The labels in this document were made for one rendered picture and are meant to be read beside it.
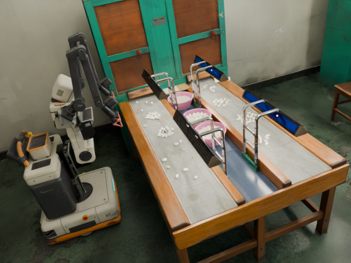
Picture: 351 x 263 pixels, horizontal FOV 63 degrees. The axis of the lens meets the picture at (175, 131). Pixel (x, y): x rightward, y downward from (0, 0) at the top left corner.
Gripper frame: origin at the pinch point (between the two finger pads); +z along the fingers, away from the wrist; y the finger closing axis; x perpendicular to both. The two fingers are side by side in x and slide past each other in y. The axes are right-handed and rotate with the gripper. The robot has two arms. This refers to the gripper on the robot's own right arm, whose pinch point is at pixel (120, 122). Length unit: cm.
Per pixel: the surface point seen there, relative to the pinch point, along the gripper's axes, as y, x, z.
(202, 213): -87, -17, 37
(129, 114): 56, 2, 25
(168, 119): 29, -27, 42
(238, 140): -33, -63, 59
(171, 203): -74, -4, 28
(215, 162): -85, -43, 13
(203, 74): 89, -83, 60
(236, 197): -86, -38, 45
